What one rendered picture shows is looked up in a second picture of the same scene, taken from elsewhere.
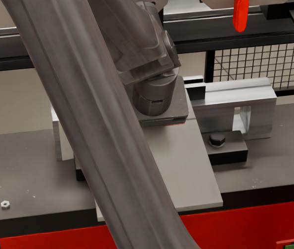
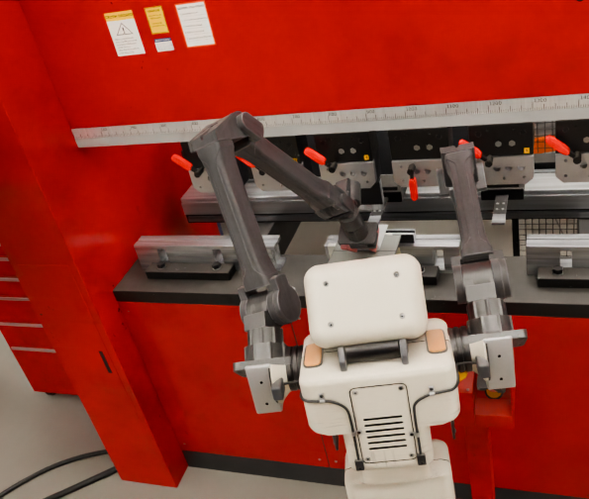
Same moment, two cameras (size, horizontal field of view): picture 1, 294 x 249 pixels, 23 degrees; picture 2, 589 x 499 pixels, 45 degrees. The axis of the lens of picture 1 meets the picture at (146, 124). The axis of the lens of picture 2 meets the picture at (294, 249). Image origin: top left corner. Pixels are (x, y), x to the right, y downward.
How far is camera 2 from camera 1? 102 cm
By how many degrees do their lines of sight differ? 29
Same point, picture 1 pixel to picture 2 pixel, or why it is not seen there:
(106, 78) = (234, 196)
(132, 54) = (314, 201)
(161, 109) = (357, 238)
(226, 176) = not seen: hidden behind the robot
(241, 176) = (429, 292)
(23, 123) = not seen: hidden behind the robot
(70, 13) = (222, 172)
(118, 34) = (299, 190)
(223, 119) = (426, 256)
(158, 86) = (344, 223)
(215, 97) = (421, 243)
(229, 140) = (428, 270)
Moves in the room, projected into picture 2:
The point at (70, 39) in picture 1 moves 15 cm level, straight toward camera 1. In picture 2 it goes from (222, 181) to (189, 223)
